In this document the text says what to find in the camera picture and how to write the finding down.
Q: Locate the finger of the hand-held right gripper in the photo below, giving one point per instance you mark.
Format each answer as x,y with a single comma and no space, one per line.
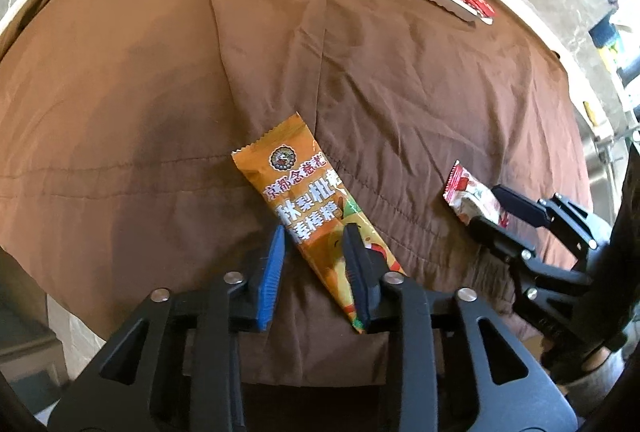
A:
520,207
495,237

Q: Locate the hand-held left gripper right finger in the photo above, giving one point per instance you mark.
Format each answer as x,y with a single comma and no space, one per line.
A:
357,277

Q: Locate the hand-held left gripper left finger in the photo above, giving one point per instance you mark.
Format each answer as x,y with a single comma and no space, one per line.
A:
267,282

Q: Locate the red-edged peach candy packet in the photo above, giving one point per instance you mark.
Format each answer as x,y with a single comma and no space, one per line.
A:
470,192

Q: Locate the orange lollipop packet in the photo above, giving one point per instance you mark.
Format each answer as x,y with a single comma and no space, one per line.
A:
300,192

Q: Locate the white round table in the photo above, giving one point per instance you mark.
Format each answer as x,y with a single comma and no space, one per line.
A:
575,84

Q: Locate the cluttered shelf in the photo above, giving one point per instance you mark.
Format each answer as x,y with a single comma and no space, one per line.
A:
612,37

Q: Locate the small red snack packet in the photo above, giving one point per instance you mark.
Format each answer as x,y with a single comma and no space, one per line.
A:
477,4

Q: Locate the brown cloth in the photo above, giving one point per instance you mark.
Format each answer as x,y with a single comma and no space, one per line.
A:
150,62

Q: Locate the grey stool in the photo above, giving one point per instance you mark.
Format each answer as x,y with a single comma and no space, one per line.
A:
25,347

